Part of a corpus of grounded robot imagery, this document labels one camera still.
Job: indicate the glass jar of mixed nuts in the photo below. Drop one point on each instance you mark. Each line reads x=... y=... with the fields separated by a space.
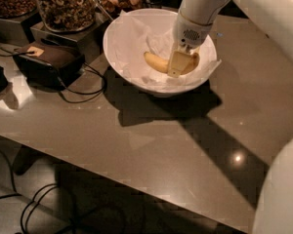
x=65 y=16

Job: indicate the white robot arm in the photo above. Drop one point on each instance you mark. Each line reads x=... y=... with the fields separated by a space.
x=242 y=126

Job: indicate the dark metal stand middle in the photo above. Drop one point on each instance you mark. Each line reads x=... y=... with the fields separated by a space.
x=88 y=42

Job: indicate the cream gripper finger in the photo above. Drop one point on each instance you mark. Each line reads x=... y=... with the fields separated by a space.
x=180 y=64

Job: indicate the yellow banana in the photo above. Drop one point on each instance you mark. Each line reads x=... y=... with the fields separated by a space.
x=160 y=64

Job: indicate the black box with tag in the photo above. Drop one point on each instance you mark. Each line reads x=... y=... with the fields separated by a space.
x=48 y=65

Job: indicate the white paper napkin liner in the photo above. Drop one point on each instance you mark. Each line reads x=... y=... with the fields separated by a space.
x=130 y=46

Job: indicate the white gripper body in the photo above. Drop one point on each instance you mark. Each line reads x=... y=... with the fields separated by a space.
x=188 y=35

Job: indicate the white bowl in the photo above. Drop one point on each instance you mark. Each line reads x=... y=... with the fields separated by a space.
x=130 y=33

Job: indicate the dark metal stand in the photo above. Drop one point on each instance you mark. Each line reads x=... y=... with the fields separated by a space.
x=17 y=31
x=88 y=42

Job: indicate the dark metal stand left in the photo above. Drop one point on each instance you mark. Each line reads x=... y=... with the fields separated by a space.
x=17 y=31

